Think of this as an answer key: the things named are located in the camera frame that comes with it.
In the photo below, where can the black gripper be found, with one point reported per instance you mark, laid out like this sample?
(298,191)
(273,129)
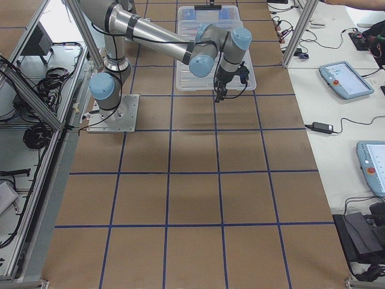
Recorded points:
(224,77)

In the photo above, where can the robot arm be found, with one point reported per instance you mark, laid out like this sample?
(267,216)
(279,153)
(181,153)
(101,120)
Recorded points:
(213,50)

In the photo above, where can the clear plastic storage box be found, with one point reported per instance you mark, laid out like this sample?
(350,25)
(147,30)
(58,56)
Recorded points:
(190,18)

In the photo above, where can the black power adapter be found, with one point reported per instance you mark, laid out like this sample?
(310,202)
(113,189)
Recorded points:
(322,127)

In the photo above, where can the teach pendant tablet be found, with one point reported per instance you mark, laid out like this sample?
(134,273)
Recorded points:
(344,80)
(371,158)

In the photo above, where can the black box latch handle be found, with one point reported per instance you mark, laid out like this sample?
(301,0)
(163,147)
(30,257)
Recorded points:
(208,7)

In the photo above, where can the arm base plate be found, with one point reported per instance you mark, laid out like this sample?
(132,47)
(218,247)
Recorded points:
(123,120)

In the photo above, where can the aluminium frame post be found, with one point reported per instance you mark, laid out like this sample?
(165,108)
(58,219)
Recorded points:
(299,29)

